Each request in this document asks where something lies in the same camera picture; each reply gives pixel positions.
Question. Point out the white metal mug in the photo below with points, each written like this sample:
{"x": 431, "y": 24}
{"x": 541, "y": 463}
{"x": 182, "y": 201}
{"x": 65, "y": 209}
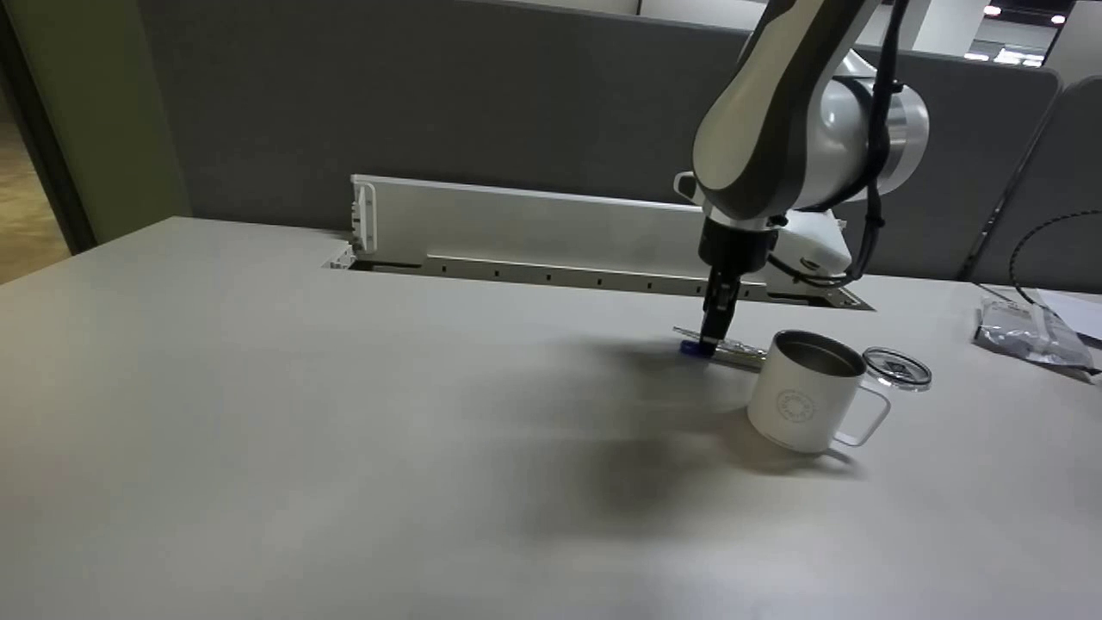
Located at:
{"x": 792, "y": 401}

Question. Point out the long grey partition panel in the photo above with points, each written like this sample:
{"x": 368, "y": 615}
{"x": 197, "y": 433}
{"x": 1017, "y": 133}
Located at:
{"x": 460, "y": 105}

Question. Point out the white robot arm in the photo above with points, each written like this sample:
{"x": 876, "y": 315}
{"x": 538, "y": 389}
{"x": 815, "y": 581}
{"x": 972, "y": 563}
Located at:
{"x": 760, "y": 127}

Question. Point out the blue capped marker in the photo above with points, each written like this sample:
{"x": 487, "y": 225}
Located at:
{"x": 691, "y": 349}

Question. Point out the dark door frame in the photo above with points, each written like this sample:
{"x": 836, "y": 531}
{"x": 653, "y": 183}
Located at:
{"x": 52, "y": 159}

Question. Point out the grey partition panel rounded corner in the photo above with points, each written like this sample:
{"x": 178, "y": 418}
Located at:
{"x": 1070, "y": 172}

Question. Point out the clear plastic bag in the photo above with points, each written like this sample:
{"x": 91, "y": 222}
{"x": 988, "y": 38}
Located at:
{"x": 1026, "y": 333}

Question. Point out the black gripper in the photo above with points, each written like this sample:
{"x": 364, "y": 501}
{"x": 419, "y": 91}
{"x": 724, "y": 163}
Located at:
{"x": 736, "y": 253}

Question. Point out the white wrist mount box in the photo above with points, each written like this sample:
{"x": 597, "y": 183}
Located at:
{"x": 819, "y": 241}

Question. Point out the white paper sheet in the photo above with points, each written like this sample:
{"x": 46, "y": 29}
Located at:
{"x": 1080, "y": 309}

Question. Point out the round metal lid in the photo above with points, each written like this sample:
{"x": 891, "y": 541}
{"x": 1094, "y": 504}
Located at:
{"x": 895, "y": 368}

